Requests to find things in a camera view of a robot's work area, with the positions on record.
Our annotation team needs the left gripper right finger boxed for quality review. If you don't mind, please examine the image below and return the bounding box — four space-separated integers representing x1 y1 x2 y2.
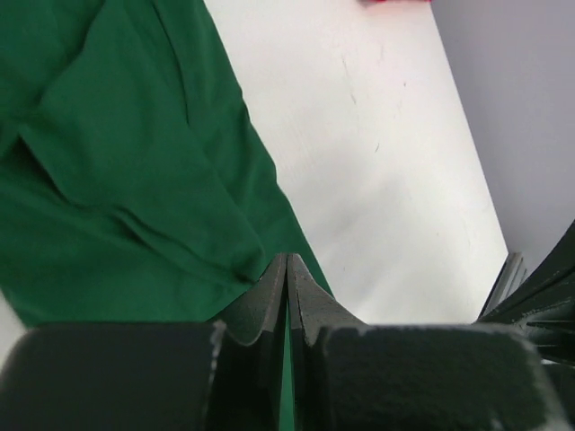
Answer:
287 254 566 430

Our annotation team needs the folded red t-shirt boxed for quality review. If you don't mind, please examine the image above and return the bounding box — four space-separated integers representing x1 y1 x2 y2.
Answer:
359 0 433 4

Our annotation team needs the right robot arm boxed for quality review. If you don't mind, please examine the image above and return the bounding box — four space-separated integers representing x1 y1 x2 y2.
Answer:
478 226 574 366

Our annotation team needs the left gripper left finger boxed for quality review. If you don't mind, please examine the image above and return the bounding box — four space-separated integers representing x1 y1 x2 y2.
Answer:
1 254 287 430

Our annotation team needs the green t-shirt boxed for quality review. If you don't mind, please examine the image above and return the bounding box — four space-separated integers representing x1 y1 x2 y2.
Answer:
1 1 330 430

